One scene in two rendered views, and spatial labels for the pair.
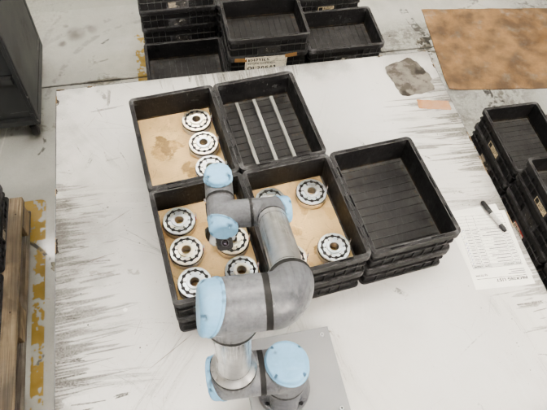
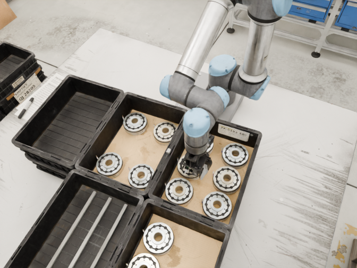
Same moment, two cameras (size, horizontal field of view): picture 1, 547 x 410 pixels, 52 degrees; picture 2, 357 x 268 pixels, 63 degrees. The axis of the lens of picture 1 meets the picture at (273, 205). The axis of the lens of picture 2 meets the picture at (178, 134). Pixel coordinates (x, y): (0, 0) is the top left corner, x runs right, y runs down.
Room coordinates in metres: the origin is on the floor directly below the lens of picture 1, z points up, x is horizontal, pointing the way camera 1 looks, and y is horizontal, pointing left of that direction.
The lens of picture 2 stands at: (1.23, 0.49, 1.86)
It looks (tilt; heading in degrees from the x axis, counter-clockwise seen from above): 56 degrees down; 228
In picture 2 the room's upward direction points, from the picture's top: 5 degrees counter-clockwise
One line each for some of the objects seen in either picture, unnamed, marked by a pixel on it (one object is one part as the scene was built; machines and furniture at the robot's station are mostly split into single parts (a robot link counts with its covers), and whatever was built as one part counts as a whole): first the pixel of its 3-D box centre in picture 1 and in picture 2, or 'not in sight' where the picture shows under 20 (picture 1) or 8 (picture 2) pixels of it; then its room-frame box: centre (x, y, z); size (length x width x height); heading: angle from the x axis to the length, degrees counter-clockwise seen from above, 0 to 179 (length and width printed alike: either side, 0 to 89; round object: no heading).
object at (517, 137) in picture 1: (517, 150); not in sight; (1.85, -1.18, 0.26); 0.40 x 0.30 x 0.23; 16
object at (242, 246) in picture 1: (232, 240); (190, 165); (0.85, 0.12, 0.86); 0.10 x 0.10 x 0.01
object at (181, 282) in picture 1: (194, 282); (235, 153); (0.70, 0.21, 0.86); 0.10 x 0.10 x 0.01
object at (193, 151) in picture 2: not in sight; (197, 142); (0.86, 0.16, 1.07); 0.08 x 0.08 x 0.05
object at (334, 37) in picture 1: (335, 53); not in sight; (2.36, -0.26, 0.31); 0.40 x 0.30 x 0.34; 106
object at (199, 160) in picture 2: not in sight; (195, 156); (0.87, 0.16, 0.99); 0.09 x 0.08 x 0.12; 19
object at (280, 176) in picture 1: (302, 222); (137, 145); (0.94, -0.10, 0.87); 0.40 x 0.30 x 0.11; 21
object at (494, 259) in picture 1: (489, 246); (49, 98); (1.01, -0.77, 0.70); 0.33 x 0.23 x 0.01; 16
